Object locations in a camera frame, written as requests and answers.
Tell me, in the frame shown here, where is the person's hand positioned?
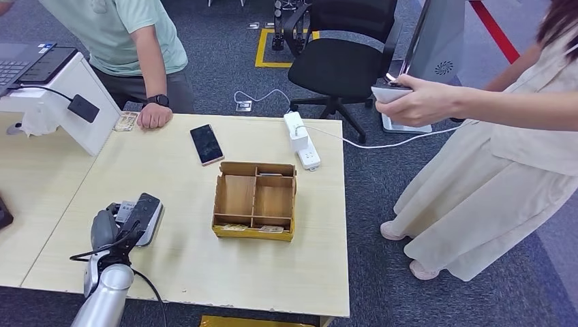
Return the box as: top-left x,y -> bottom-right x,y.
136,102 -> 174,131
374,74 -> 461,129

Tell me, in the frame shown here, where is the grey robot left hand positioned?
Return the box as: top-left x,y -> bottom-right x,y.
90,202 -> 123,252

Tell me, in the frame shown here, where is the white ID card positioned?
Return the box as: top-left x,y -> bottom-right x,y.
115,200 -> 137,225

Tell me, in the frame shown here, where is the white handheld controller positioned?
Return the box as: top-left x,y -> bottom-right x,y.
371,85 -> 414,105

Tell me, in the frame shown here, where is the patterned card stack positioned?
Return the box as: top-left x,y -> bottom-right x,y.
112,111 -> 140,133

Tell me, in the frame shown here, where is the pale grey card reader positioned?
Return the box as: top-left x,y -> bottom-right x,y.
135,202 -> 165,248

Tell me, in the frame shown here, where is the person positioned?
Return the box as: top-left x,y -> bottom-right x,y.
374,0 -> 578,283
0,0 -> 196,131

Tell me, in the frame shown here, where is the black wristwatch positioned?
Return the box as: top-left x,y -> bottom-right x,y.
142,93 -> 170,109

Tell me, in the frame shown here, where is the black smartphone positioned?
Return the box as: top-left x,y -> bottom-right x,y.
189,124 -> 226,167

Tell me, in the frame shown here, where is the grey kiosk screen stand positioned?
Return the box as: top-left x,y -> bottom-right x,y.
381,0 -> 467,134

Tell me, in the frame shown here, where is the black power adapter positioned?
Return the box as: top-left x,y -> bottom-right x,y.
67,93 -> 101,124

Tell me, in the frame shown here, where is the white desktop terminal stand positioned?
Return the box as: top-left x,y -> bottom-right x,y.
0,52 -> 122,157

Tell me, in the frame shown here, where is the black office chair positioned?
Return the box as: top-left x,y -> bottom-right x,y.
282,0 -> 403,144

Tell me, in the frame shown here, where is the dark brown object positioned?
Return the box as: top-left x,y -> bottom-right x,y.
0,198 -> 14,231

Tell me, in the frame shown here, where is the wooden compartment box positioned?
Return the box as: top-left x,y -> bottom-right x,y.
211,161 -> 298,243

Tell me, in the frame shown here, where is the black tablet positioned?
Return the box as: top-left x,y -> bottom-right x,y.
18,46 -> 78,85

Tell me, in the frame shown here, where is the white power strip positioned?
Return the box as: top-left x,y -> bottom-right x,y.
283,110 -> 322,172

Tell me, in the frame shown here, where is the white charger plug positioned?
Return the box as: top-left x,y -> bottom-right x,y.
288,124 -> 310,152

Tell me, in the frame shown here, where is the pale shoe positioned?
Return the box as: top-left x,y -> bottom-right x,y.
380,219 -> 408,241
409,259 -> 440,281

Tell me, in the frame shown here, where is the dark laptop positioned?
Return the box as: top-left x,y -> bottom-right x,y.
0,42 -> 56,97

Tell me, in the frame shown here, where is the black metal stand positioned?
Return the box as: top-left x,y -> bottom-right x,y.
271,0 -> 312,51

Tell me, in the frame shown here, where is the yellow box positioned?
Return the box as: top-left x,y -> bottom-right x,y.
200,314 -> 333,327

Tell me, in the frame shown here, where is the white charger cable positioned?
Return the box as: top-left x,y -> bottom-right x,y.
293,119 -> 480,150

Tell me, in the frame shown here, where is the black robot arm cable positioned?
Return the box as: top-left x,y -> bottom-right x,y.
69,221 -> 168,327

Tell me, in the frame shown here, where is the white floor cable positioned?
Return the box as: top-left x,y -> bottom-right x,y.
232,88 -> 292,114

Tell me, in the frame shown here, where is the black adapter cable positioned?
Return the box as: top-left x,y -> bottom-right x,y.
9,84 -> 74,103

